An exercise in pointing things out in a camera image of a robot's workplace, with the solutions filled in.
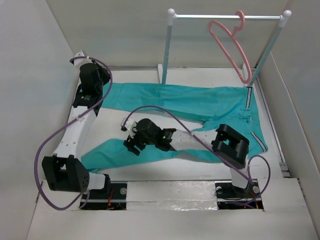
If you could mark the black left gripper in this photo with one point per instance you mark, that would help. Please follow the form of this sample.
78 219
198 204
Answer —
105 72

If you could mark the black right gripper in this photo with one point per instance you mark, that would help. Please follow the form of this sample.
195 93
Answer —
131 145

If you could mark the teal trousers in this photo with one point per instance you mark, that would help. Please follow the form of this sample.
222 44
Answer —
234 106

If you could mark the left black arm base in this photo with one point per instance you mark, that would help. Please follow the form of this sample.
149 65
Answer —
115 200

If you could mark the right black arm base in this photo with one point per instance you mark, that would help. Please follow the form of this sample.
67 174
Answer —
230 197

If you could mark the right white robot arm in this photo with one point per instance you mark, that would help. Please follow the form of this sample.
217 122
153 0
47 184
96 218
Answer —
224 141

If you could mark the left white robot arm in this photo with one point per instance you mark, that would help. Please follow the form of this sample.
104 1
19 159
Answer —
64 170

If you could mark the pink plastic hanger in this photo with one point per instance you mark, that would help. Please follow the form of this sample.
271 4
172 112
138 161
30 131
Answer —
245 78

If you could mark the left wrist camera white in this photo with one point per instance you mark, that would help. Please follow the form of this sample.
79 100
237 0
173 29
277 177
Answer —
80 59

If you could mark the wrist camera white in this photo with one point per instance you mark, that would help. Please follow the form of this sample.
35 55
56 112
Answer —
128 126
80 59

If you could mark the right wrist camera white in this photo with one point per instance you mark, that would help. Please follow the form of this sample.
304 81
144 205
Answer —
128 126

